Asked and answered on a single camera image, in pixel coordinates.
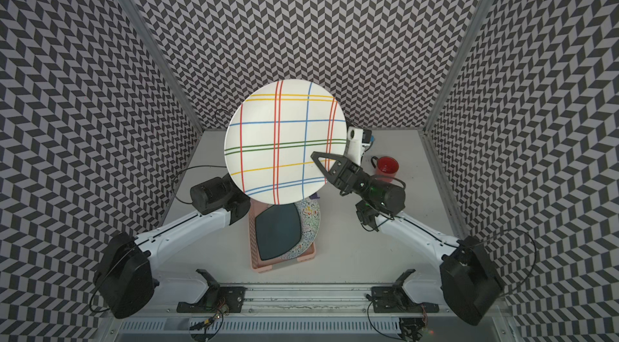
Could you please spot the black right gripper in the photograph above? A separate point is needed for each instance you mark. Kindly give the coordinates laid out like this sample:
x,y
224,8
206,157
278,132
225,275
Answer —
x,y
339,173

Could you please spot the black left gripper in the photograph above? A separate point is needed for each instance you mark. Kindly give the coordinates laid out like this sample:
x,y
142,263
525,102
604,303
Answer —
x,y
240,202

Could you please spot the teal square plate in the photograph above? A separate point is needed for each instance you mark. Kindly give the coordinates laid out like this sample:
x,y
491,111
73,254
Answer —
x,y
278,231

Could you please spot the white plate coloured stripes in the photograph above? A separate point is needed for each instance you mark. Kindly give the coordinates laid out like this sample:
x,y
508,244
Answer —
x,y
272,135

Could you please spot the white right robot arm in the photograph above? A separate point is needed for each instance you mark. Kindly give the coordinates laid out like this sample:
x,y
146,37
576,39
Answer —
x,y
463,277

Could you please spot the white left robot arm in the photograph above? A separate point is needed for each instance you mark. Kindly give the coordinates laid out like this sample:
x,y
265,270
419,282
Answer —
x,y
129,275

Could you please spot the multicolour squiggle round plate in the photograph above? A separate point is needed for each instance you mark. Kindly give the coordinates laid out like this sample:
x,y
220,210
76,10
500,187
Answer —
x,y
310,217

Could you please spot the pink perforated plastic tray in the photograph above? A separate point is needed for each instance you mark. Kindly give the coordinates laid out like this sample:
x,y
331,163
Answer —
x,y
256,263

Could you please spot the red mug dark rim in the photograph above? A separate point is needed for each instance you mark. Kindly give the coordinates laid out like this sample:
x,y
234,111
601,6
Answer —
x,y
385,168

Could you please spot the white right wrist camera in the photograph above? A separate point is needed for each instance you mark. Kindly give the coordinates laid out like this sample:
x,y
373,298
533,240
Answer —
x,y
359,140

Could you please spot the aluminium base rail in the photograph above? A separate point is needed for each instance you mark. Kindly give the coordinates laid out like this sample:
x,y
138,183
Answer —
x,y
322,312

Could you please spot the aluminium corner post left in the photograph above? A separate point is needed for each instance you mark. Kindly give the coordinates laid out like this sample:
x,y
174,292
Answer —
x,y
142,30

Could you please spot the aluminium corner post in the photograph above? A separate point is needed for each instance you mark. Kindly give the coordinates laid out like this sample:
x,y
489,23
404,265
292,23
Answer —
x,y
463,51
142,30

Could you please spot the aluminium corner post right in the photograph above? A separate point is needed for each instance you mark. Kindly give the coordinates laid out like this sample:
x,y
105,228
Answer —
x,y
463,51

